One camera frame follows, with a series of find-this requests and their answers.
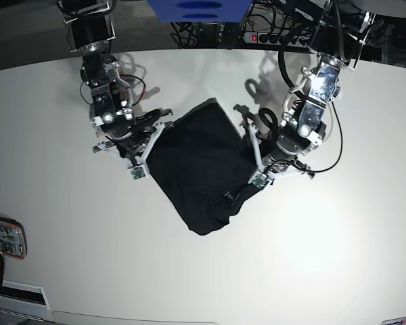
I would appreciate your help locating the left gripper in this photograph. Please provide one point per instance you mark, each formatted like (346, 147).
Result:
(276, 152)

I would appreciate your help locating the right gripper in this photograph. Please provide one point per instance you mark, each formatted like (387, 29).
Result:
(134, 151)

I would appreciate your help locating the black T-shirt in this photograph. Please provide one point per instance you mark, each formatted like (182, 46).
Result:
(203, 166)

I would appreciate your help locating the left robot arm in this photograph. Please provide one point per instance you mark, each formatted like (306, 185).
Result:
(340, 35)

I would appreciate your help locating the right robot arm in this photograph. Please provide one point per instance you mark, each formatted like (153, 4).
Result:
(90, 31)

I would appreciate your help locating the white power strip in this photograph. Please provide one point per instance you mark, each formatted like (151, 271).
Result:
(262, 38)

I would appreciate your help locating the blue plastic bin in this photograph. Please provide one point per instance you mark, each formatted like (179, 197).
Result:
(200, 10)

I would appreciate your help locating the orange blue parts box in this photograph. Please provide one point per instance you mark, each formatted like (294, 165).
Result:
(12, 239)

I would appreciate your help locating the white device at table edge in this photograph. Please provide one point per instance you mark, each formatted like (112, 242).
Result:
(23, 300)

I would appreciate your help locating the label sticker on table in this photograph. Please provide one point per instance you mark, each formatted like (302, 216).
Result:
(396, 321)

